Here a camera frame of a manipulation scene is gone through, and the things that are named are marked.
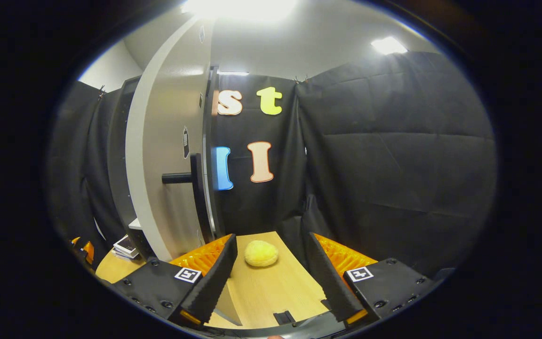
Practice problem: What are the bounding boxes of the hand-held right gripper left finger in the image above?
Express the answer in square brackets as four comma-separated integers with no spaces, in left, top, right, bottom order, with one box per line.
[111,234,239,326]

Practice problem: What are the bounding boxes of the white book with portrait cover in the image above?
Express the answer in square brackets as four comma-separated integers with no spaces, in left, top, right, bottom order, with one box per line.
[112,234,140,261]

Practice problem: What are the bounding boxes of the yellow round sponge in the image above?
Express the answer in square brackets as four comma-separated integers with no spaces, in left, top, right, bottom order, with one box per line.
[244,240,279,268]

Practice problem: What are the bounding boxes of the large ceiling light panel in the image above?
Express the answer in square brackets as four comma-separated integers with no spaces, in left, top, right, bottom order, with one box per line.
[182,0,300,22]

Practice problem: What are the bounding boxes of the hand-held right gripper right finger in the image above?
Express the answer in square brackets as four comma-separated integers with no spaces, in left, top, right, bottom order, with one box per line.
[308,232,441,325]

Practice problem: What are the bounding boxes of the black backdrop cloth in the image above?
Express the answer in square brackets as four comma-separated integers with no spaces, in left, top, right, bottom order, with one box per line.
[48,51,497,283]

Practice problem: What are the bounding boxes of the dark grey cabinet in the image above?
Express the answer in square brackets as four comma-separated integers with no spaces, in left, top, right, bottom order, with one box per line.
[108,66,227,262]

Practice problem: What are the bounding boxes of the light grey cabinet door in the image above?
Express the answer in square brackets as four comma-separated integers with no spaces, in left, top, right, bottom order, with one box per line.
[125,16,217,262]

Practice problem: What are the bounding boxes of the black door handle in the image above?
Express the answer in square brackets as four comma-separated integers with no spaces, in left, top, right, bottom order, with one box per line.
[162,153,215,243]

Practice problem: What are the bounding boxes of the small ceiling light panel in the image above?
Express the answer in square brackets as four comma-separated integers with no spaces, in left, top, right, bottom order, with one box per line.
[371,36,408,55]

